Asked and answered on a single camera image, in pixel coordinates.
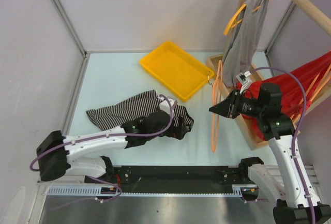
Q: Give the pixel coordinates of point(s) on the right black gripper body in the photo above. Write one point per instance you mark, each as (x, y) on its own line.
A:
(241, 104)

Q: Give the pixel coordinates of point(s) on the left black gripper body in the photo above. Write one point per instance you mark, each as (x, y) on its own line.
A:
(172, 131)

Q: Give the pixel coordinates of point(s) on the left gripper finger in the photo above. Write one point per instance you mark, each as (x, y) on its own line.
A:
(183, 129)
(181, 121)

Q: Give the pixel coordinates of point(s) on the striped tank top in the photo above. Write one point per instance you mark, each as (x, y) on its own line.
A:
(140, 105)

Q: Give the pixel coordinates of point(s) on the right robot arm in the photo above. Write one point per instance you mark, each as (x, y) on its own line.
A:
(295, 199)

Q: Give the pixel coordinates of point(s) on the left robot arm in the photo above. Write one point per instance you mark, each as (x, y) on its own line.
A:
(60, 155)

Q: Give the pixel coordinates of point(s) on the red tank top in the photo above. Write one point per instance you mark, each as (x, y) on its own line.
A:
(312, 76)

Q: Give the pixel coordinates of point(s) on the grey tank top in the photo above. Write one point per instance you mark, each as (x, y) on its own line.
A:
(244, 40)

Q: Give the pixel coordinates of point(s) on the orange hanger with grey top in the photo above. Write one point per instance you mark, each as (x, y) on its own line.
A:
(238, 14)

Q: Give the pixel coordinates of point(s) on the yellow plastic tray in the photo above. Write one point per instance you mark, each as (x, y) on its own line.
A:
(177, 70)

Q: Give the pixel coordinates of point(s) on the wooden clothes rack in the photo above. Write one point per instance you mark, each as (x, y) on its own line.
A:
(245, 125)

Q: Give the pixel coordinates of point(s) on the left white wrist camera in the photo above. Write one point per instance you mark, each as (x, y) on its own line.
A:
(167, 103)

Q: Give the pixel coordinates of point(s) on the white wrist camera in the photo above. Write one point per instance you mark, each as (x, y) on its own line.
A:
(245, 80)
(167, 103)

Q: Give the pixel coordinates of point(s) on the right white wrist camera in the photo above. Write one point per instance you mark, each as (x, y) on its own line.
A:
(245, 80)

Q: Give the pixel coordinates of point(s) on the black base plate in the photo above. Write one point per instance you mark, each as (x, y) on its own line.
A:
(179, 178)

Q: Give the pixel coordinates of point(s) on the white cable duct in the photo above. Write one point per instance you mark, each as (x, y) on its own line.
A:
(105, 192)

